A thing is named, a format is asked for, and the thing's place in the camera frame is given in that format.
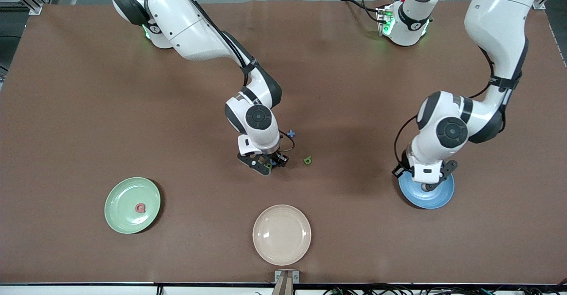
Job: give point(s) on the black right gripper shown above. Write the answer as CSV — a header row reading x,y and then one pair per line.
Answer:
x,y
277,157

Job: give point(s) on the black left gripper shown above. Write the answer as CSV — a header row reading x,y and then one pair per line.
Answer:
x,y
398,169

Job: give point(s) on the green lowercase letter q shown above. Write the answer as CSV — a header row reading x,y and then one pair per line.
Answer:
x,y
307,161

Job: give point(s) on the red letter Q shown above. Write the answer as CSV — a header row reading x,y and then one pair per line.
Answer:
x,y
137,208

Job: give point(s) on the left arm base control box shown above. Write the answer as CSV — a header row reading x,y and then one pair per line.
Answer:
x,y
384,20

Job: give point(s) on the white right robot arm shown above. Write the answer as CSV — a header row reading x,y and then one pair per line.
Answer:
x,y
190,25

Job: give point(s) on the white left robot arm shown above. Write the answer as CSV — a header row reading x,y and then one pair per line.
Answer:
x,y
500,29

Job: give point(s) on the blue plate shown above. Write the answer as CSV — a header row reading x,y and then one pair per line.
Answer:
x,y
421,199

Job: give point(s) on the pale beige plate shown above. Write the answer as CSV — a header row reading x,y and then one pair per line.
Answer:
x,y
281,235

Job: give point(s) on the large table cover mat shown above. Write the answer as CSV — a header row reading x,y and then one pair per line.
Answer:
x,y
133,122

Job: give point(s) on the pale green plate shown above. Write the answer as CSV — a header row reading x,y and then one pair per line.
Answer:
x,y
128,197

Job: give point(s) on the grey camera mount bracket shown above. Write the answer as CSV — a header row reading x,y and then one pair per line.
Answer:
x,y
279,277

